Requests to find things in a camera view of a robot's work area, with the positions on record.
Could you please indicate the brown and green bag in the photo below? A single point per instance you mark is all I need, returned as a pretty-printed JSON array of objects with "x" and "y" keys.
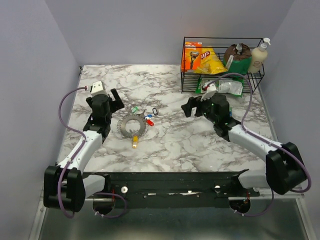
[{"x": 237, "y": 58}]

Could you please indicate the green white snack bag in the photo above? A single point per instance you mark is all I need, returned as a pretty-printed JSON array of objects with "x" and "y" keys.
[{"x": 233, "y": 86}]

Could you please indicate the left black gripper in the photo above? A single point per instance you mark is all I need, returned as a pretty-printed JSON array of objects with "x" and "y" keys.
[{"x": 117, "y": 104}]

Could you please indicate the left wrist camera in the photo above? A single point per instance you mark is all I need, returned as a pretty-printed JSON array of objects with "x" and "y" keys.
[{"x": 98, "y": 88}]

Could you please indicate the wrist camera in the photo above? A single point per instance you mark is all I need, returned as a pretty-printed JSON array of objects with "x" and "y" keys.
[
  {"x": 98, "y": 88},
  {"x": 209, "y": 91}
]

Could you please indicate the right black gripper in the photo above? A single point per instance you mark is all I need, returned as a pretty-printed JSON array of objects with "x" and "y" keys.
[{"x": 194, "y": 102}]

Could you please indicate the orange razor package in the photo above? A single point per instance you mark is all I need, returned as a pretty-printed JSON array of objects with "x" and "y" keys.
[{"x": 192, "y": 59}]

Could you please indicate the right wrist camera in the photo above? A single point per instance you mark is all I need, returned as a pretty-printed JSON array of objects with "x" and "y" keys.
[{"x": 209, "y": 91}]

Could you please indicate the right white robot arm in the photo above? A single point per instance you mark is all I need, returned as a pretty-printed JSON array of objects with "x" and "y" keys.
[{"x": 284, "y": 168}]

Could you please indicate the blue green small packet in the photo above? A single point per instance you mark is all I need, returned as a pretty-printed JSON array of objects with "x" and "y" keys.
[{"x": 230, "y": 111}]

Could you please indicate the black key tag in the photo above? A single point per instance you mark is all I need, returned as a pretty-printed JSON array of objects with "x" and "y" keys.
[{"x": 155, "y": 111}]

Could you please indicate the green key tag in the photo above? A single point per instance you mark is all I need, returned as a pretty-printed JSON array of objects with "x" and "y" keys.
[{"x": 135, "y": 109}]

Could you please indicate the red key tag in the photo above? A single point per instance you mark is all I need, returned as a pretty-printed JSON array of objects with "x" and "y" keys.
[{"x": 149, "y": 122}]

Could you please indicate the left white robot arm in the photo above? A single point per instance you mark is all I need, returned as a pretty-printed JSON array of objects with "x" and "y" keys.
[{"x": 65, "y": 188}]

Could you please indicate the yellow chips bag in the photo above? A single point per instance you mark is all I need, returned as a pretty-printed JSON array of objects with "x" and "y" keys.
[{"x": 210, "y": 64}]

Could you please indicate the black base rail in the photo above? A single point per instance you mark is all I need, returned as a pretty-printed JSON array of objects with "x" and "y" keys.
[{"x": 162, "y": 190}]

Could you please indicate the cream pump lotion bottle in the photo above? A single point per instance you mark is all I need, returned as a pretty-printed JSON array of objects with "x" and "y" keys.
[{"x": 259, "y": 55}]

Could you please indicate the black wire basket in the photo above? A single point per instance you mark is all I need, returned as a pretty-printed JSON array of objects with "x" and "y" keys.
[{"x": 189, "y": 79}]

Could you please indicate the round metal keyring disc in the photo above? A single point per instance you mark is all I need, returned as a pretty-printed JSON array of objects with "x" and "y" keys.
[{"x": 132, "y": 125}]

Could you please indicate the yellow key tag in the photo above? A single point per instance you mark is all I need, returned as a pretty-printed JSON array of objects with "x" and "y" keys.
[{"x": 135, "y": 140}]

